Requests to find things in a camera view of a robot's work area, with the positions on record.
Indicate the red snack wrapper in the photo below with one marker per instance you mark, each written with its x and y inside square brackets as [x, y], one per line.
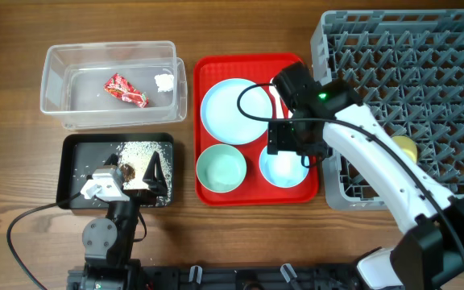
[120, 88]

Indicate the yellow cup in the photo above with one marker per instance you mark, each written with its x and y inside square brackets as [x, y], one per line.
[408, 146]

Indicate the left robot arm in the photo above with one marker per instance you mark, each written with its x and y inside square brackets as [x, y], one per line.
[108, 241]

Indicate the light blue plate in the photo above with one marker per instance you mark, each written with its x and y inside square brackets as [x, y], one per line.
[222, 119]

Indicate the light blue saucer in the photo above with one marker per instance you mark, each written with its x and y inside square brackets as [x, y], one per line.
[283, 170]

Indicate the white tissue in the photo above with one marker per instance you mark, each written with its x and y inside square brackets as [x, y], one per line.
[164, 82]

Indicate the green bowl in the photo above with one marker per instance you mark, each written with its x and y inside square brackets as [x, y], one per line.
[221, 168]

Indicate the grey dishwasher rack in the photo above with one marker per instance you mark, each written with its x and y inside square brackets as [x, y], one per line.
[408, 66]

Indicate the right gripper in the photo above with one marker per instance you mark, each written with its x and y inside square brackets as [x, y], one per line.
[279, 140]

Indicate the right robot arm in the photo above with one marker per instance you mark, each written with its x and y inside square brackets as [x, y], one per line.
[429, 216]

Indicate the rice and food scraps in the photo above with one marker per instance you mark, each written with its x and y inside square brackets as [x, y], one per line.
[105, 172]

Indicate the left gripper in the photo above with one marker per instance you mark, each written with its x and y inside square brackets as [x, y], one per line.
[156, 185]

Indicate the white plastic spoon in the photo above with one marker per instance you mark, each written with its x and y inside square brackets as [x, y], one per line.
[279, 112]

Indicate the clear plastic bin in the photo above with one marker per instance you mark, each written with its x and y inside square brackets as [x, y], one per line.
[72, 86]

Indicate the black waste tray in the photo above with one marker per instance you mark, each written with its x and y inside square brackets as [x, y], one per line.
[82, 154]

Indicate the red serving tray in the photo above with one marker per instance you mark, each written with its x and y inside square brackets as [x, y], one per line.
[255, 189]

